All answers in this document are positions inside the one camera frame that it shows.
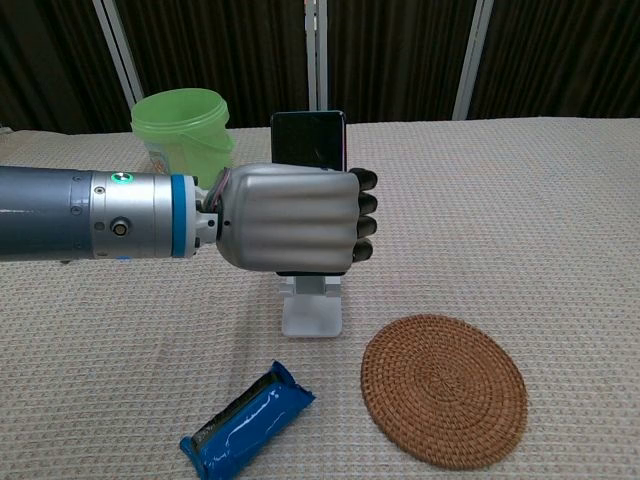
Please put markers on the round woven rattan coaster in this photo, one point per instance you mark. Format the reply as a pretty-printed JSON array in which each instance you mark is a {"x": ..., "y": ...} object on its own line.
[{"x": 444, "y": 391}]

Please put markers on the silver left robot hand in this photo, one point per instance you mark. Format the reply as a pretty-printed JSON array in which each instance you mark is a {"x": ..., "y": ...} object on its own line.
[{"x": 290, "y": 220}]

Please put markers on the beige woven tablecloth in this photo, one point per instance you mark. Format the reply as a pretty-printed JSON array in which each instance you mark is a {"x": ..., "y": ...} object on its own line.
[{"x": 500, "y": 225}]

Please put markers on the grey silver left robot arm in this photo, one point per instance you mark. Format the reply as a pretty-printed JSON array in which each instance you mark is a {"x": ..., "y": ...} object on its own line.
[{"x": 90, "y": 215}]

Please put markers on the green plastic bucket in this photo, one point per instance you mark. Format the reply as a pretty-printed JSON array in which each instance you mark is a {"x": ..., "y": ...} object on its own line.
[{"x": 172, "y": 130}]

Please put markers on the white phone stand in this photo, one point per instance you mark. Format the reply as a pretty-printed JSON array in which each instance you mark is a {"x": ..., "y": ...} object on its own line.
[{"x": 311, "y": 310}]

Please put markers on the black smartphone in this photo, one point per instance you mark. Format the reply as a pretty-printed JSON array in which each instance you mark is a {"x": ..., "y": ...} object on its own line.
[{"x": 307, "y": 140}]

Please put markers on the blue snack packet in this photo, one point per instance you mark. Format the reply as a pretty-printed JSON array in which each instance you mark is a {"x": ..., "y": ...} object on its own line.
[{"x": 247, "y": 427}]

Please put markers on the dark brown curtain screen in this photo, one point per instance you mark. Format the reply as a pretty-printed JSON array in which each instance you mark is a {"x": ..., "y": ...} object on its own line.
[{"x": 400, "y": 50}]

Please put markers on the white screen frame post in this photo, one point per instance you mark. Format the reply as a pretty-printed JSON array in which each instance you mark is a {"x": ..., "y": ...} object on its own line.
[
  {"x": 472, "y": 55},
  {"x": 316, "y": 60},
  {"x": 120, "y": 50}
]

